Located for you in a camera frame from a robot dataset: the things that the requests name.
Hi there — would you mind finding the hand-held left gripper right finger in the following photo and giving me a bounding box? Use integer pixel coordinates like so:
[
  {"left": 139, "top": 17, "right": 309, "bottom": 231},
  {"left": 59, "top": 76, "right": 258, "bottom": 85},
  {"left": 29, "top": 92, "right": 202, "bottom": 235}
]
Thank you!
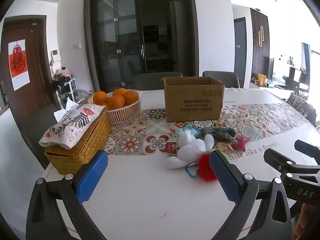
[{"left": 209, "top": 149, "right": 293, "bottom": 240}]

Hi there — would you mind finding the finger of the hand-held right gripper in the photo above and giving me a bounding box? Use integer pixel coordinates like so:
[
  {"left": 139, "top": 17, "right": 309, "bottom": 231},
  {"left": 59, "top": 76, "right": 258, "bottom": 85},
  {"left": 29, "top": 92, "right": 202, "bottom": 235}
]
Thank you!
[
  {"left": 294, "top": 139, "right": 320, "bottom": 157},
  {"left": 263, "top": 149, "right": 320, "bottom": 178}
]

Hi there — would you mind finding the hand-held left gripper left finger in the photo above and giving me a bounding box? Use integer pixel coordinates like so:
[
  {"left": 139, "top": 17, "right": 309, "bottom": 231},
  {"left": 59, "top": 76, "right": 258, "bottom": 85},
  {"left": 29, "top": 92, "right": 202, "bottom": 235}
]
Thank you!
[{"left": 26, "top": 149, "right": 109, "bottom": 240}]

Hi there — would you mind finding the red plush strawberry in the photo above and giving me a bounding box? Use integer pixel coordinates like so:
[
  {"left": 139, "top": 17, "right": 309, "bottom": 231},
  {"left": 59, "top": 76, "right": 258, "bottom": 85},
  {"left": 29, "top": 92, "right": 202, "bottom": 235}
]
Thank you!
[{"left": 197, "top": 152, "right": 219, "bottom": 182}]

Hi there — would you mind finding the red snack packet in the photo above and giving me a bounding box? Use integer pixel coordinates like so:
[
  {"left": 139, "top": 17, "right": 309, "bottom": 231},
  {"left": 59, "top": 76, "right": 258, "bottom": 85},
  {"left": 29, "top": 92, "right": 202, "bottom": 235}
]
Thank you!
[{"left": 167, "top": 141, "right": 179, "bottom": 155}]

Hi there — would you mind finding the brown cardboard box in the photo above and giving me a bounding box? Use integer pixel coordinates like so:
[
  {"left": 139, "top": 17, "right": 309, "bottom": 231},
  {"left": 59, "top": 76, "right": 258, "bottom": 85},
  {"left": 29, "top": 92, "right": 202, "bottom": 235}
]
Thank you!
[{"left": 163, "top": 76, "right": 225, "bottom": 122}]

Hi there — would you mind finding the person's right forearm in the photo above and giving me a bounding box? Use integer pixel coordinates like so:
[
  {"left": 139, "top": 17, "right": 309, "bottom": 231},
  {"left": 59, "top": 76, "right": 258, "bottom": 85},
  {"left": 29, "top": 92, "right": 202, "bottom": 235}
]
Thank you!
[{"left": 295, "top": 202, "right": 320, "bottom": 233}]

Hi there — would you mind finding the blue carabiner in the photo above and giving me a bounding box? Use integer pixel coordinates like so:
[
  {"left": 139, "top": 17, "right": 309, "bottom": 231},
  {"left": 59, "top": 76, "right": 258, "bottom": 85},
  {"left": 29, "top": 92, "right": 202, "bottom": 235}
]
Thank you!
[{"left": 184, "top": 166, "right": 199, "bottom": 178}]

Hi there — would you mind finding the dark red star toy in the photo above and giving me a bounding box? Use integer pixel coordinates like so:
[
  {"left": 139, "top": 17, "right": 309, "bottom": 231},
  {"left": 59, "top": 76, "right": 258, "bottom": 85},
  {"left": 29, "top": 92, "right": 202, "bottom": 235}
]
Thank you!
[{"left": 231, "top": 135, "right": 248, "bottom": 150}]

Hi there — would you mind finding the woven wicker tissue box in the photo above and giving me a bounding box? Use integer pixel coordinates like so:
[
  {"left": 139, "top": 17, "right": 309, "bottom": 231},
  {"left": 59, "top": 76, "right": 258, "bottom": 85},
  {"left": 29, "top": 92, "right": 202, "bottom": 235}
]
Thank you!
[{"left": 44, "top": 116, "right": 112, "bottom": 175}]

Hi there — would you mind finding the patterned cushioned chair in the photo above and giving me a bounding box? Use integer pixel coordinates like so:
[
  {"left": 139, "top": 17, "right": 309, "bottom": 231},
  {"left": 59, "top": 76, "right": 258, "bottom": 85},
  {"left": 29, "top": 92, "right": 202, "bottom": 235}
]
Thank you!
[{"left": 286, "top": 92, "right": 317, "bottom": 125}]

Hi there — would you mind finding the tile-patterned table cover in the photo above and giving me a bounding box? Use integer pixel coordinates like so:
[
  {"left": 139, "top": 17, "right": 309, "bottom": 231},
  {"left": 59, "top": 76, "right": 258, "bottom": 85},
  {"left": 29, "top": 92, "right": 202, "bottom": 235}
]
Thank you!
[{"left": 42, "top": 87, "right": 320, "bottom": 240}]

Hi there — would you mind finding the white plush toy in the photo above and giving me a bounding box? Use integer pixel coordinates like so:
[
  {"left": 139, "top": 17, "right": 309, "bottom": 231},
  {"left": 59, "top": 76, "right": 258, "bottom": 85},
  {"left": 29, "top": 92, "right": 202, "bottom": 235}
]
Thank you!
[{"left": 167, "top": 132, "right": 215, "bottom": 169}]

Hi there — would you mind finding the grey knitted toy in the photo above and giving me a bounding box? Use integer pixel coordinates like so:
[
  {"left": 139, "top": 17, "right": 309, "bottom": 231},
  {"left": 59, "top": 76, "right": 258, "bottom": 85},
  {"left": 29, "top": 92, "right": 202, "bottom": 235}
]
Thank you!
[{"left": 194, "top": 126, "right": 238, "bottom": 145}]

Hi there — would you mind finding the teal packet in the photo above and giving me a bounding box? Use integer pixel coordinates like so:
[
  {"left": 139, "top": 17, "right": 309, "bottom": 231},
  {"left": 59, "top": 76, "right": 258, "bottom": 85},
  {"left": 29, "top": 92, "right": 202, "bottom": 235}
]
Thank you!
[{"left": 180, "top": 125, "right": 200, "bottom": 139}]

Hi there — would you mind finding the floral cloth cover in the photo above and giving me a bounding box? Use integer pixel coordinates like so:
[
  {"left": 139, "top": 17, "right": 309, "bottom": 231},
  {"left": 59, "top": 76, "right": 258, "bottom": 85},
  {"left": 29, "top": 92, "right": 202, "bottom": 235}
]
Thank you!
[{"left": 39, "top": 104, "right": 107, "bottom": 149}]

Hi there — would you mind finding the white low cabinet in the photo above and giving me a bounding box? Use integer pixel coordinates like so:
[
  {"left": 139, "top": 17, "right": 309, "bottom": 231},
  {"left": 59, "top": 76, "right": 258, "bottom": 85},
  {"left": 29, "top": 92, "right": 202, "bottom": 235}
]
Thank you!
[{"left": 250, "top": 81, "right": 295, "bottom": 99}]

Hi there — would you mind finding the white slatted fruit basket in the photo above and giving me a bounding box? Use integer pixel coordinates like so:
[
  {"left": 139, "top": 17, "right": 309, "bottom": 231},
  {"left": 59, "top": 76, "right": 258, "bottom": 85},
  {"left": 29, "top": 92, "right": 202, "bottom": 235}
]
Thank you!
[{"left": 104, "top": 91, "right": 142, "bottom": 125}]

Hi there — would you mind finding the dark grey chair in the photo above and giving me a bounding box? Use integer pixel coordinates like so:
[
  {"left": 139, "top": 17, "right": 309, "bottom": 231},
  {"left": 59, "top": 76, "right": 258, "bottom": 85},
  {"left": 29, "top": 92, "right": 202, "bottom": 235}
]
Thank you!
[{"left": 22, "top": 104, "right": 68, "bottom": 163}]

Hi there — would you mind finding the white tissue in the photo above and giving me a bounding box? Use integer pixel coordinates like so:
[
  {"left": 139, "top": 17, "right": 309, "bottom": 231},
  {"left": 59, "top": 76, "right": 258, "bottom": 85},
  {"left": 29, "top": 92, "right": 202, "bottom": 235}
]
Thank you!
[{"left": 65, "top": 98, "right": 81, "bottom": 111}]

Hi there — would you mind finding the grey plastic bag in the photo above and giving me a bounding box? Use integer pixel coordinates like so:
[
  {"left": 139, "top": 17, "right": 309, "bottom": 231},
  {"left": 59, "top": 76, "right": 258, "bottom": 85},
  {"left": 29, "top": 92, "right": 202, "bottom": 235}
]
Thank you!
[{"left": 74, "top": 89, "right": 93, "bottom": 103}]

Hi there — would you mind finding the white shoe rack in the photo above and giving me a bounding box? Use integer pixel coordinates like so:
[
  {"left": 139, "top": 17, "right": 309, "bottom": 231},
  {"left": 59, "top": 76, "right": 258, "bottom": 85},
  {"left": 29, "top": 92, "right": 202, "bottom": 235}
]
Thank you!
[{"left": 56, "top": 78, "right": 77, "bottom": 103}]

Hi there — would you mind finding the grey dining chair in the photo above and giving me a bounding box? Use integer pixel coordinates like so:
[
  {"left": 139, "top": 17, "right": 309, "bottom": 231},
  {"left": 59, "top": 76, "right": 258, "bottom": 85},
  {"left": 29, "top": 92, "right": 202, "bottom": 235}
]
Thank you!
[
  {"left": 132, "top": 72, "right": 183, "bottom": 91},
  {"left": 202, "top": 70, "right": 240, "bottom": 88}
]

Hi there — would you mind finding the pile of clothes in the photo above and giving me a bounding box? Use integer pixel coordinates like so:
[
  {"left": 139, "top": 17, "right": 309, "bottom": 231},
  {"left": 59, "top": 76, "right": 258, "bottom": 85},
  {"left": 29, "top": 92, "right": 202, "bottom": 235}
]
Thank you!
[{"left": 52, "top": 67, "right": 73, "bottom": 82}]

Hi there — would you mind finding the grey interior door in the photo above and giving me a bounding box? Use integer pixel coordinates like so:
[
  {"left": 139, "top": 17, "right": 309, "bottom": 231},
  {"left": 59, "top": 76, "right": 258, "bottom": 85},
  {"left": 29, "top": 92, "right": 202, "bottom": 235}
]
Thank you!
[{"left": 234, "top": 17, "right": 248, "bottom": 85}]

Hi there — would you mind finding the dark glass sliding door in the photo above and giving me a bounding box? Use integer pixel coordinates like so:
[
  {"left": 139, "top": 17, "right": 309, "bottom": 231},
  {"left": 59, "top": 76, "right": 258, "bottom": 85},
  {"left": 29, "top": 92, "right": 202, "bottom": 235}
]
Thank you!
[{"left": 84, "top": 0, "right": 200, "bottom": 93}]

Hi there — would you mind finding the brown wooden door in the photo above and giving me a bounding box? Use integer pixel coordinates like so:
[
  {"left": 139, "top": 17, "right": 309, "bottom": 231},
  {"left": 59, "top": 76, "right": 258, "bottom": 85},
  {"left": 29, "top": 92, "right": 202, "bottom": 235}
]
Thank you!
[{"left": 0, "top": 15, "right": 54, "bottom": 120}]

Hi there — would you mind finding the dark slatted wall panel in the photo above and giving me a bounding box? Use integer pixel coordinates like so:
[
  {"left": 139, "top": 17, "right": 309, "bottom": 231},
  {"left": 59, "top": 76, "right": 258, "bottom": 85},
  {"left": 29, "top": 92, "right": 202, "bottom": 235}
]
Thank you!
[{"left": 250, "top": 8, "right": 270, "bottom": 80}]

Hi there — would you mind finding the red and white wall poster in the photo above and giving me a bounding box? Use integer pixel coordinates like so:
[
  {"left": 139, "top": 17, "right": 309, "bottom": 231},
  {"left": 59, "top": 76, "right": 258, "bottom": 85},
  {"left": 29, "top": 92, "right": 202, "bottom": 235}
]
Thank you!
[{"left": 8, "top": 39, "right": 31, "bottom": 91}]

